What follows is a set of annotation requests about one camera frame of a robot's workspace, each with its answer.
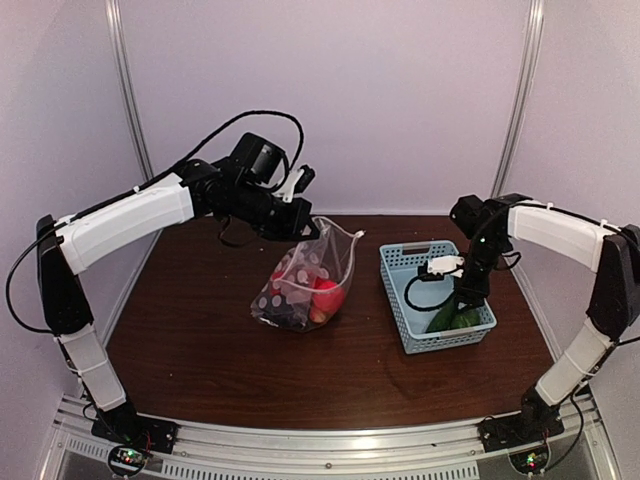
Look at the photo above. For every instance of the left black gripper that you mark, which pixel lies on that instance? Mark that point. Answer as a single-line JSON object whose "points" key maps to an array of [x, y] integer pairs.
{"points": [[292, 228]]}

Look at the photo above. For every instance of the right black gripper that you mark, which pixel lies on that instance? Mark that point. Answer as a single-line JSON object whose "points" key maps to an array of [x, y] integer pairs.
{"points": [[465, 291]]}

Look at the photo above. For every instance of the green pepper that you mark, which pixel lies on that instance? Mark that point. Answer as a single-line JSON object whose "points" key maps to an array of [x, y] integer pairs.
{"points": [[466, 319]]}

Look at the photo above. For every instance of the green cucumber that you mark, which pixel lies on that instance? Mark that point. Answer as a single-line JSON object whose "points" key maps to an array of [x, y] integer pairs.
{"points": [[447, 318]]}

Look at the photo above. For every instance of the clear zip top bag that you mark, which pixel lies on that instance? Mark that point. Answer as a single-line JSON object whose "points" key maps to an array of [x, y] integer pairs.
{"points": [[332, 255]]}

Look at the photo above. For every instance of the light blue plastic basket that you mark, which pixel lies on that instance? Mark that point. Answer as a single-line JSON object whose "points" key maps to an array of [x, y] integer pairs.
{"points": [[398, 265]]}

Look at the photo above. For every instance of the red lychee fruit bunch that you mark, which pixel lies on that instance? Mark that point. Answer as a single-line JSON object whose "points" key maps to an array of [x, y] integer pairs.
{"points": [[291, 307]]}

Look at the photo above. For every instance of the red wax apple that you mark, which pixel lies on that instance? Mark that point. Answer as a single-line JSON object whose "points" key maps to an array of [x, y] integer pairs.
{"points": [[328, 296]]}

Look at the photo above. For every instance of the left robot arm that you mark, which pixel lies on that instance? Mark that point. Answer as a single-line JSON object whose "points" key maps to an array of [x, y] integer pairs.
{"points": [[255, 184]]}

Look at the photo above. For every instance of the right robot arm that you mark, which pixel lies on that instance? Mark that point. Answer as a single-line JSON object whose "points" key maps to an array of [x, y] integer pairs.
{"points": [[603, 257]]}

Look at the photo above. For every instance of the right round circuit board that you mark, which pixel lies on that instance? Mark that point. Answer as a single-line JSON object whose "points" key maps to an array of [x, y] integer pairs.
{"points": [[530, 461]]}

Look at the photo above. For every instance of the round circuit board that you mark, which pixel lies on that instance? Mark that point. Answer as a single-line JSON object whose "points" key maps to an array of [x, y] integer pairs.
{"points": [[123, 460], [530, 461]]}

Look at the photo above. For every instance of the left round circuit board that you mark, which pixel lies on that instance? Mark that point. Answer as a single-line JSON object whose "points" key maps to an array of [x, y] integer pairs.
{"points": [[123, 460]]}

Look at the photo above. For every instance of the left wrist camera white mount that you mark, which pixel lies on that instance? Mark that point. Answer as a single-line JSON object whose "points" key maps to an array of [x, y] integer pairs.
{"points": [[296, 183]]}

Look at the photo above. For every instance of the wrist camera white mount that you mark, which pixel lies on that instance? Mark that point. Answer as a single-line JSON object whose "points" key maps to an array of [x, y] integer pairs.
{"points": [[296, 183], [442, 266]]}

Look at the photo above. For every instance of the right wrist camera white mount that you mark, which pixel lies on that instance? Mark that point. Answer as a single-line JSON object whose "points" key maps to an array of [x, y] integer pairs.
{"points": [[442, 266]]}

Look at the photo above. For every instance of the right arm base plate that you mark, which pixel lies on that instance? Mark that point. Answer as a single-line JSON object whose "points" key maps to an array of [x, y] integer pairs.
{"points": [[509, 432]]}

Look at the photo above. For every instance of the front aluminium rail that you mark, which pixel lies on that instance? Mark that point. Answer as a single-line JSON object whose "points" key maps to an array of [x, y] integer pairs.
{"points": [[446, 451]]}

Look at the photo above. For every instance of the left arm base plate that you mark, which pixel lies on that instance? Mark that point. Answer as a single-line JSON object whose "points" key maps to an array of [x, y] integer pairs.
{"points": [[155, 435]]}

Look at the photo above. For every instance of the left aluminium frame post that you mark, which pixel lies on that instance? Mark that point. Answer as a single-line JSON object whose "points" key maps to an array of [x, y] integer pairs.
{"points": [[132, 116]]}

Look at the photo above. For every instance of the aluminium frame post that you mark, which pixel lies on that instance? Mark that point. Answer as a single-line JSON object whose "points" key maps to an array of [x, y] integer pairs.
{"points": [[132, 116], [533, 34]]}

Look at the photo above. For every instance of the right aluminium frame post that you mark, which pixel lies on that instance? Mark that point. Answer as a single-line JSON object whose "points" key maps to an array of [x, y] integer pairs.
{"points": [[533, 34]]}

